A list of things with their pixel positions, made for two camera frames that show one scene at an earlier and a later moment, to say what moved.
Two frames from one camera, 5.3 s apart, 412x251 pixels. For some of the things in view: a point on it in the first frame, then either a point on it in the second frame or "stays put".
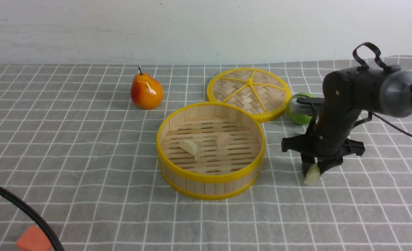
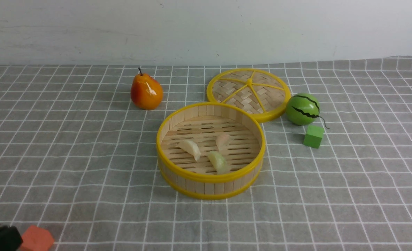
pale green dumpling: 313,175 → 219,162
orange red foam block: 33,239 stays put
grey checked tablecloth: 68,141 stays put
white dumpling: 191,147 stays put
